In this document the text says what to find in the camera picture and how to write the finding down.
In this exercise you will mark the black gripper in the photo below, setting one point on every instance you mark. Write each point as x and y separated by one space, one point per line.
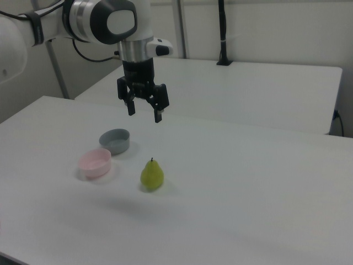
138 70

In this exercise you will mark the yellow-green ball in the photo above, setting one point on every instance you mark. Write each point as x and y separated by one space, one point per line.
152 176

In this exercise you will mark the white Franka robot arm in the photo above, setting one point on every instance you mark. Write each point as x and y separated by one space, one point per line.
91 16

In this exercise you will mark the grey bowl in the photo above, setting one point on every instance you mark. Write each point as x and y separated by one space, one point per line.
115 140

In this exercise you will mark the pink bowl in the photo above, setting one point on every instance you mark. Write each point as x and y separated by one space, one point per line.
95 165

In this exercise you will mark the black pole with base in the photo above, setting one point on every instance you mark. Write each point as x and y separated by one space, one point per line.
222 33

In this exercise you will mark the grey metal frame post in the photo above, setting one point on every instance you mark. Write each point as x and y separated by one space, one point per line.
182 27
57 71

